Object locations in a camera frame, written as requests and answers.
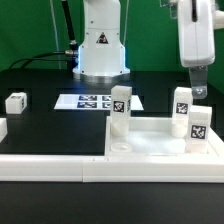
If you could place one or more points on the white square table top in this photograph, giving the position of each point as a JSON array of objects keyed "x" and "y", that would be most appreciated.
[{"x": 147, "y": 136}]

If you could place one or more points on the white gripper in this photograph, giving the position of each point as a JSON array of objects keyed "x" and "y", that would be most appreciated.
[{"x": 196, "y": 42}]

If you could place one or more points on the white thin pole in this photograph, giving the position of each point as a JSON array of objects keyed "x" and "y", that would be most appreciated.
[{"x": 51, "y": 2}]

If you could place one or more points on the white sheet with AprilTags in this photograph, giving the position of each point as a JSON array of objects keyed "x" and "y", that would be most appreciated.
[{"x": 83, "y": 102}]

